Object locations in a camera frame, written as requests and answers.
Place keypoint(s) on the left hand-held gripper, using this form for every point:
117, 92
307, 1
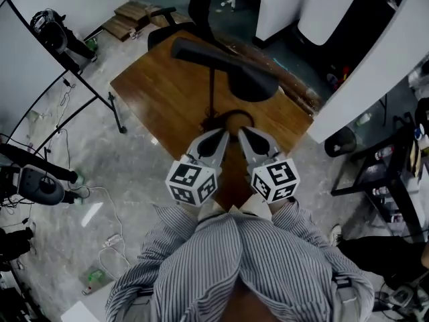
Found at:
191, 183

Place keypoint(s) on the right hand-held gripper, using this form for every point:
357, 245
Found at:
275, 179

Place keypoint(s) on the black desk lamp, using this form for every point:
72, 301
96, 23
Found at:
248, 86

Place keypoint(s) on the person's right forearm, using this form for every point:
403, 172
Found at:
301, 226

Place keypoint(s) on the person's left forearm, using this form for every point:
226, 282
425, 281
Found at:
164, 237

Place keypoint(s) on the wooden table with metal legs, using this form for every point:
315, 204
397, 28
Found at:
161, 96

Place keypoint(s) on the black waste bin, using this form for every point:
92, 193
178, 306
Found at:
338, 143

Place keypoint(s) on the person's striped shirt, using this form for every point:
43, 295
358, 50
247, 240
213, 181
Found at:
234, 257

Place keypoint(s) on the clear plastic bottle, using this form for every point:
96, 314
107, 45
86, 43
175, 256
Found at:
363, 118

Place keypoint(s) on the black office chair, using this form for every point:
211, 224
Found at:
167, 35

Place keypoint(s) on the white power strip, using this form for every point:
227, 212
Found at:
112, 240

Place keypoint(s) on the black shelf rack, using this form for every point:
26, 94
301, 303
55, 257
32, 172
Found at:
395, 179

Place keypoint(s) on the small white floor object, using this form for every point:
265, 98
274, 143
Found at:
229, 3

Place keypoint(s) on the stack of wooden steps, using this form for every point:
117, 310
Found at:
127, 22

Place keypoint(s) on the white and black machine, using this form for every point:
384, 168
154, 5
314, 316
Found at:
328, 15

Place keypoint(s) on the white table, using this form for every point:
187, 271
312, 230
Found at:
83, 310

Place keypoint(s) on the whiteboard on black stand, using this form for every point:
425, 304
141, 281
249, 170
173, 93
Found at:
20, 62

